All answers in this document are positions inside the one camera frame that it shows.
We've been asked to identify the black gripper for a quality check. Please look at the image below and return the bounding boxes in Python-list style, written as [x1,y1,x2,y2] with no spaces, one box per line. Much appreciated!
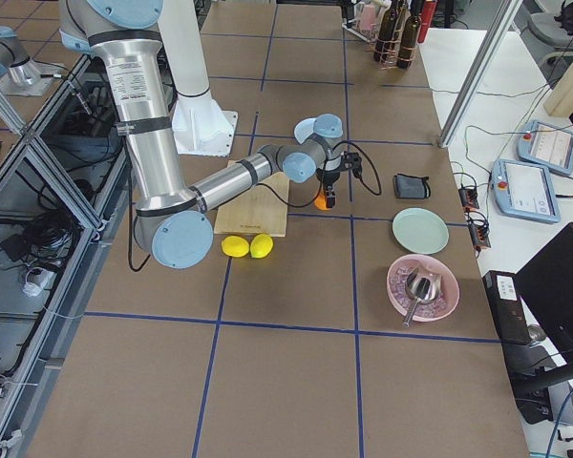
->
[316,152,363,208]

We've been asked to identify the orange fruit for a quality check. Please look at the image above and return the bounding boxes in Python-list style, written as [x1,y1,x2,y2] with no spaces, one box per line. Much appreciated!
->
[313,190,329,211]

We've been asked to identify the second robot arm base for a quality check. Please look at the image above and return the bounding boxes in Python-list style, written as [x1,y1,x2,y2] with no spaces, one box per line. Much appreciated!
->
[0,26,53,96]

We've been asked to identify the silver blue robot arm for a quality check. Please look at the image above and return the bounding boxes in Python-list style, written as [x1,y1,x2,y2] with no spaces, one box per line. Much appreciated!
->
[59,1,361,269]

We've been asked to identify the mint green plate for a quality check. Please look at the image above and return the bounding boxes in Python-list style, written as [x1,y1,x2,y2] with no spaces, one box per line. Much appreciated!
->
[393,207,449,255]

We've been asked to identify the wooden cutting board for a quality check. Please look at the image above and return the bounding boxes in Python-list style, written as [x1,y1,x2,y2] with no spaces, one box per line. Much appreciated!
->
[214,172,289,237]

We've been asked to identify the dark grey folded pouch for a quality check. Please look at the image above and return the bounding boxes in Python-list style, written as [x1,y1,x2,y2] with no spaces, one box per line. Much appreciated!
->
[393,174,431,199]

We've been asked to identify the right yellow lemon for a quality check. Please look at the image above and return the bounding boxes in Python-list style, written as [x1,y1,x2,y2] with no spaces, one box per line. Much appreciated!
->
[249,233,274,259]

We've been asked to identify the yellow lemon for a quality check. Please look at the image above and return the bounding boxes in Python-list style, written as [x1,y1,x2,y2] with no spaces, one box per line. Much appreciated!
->
[221,236,249,258]
[249,233,274,259]

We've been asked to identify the left yellow lemon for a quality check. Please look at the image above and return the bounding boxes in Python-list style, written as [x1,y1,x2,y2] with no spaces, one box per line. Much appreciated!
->
[221,236,249,258]

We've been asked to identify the clear plastic ice cubes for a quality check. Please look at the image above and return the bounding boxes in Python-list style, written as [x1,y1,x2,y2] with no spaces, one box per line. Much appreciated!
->
[389,263,448,321]

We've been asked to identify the metal ice scoop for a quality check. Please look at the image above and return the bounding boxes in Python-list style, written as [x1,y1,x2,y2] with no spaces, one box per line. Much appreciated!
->
[402,266,442,327]

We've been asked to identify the black orange connector block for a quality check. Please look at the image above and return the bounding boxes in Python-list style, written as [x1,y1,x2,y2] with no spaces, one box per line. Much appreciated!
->
[458,186,479,212]

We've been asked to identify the pink bowl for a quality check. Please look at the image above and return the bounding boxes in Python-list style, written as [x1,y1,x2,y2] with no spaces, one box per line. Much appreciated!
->
[386,254,460,323]

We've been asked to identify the dark wine bottle left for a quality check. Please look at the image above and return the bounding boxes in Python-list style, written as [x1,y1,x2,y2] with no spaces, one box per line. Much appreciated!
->
[373,1,399,63]

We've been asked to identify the dark wine bottle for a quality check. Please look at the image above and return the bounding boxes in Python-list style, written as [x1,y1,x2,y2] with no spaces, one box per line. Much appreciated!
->
[396,0,424,70]
[373,1,399,63]

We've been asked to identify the dark wine bottle right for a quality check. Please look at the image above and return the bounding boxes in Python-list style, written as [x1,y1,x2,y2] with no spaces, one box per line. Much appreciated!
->
[396,0,424,70]

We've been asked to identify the near teach pendant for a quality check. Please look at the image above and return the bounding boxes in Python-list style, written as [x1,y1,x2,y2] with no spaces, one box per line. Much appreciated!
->
[491,159,561,223]

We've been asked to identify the teach pendant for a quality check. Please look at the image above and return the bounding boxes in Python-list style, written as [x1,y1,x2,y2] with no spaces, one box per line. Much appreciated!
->
[491,159,561,223]
[517,120,573,176]

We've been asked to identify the black desktop computer box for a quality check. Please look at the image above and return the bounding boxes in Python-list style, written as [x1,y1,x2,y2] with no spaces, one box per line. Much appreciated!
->
[483,270,531,345]

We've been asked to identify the far teach pendant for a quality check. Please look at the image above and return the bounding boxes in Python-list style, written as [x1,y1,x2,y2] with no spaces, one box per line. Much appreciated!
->
[517,120,573,176]

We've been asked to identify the black computer monitor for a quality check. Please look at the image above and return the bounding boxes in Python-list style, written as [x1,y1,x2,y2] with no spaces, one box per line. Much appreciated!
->
[513,222,573,394]

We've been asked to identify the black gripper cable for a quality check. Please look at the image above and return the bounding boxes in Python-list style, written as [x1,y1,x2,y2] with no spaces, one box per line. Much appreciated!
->
[255,140,383,209]

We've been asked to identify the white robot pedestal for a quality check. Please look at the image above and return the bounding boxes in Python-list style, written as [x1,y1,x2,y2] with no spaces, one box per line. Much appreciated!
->
[159,0,238,157]

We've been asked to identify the copper wire bottle rack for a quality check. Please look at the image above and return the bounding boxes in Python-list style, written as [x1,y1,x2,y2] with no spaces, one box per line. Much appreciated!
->
[377,6,417,70]

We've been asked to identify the aluminium frame post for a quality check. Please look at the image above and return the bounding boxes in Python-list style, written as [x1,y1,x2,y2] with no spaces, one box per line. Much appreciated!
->
[438,0,522,148]

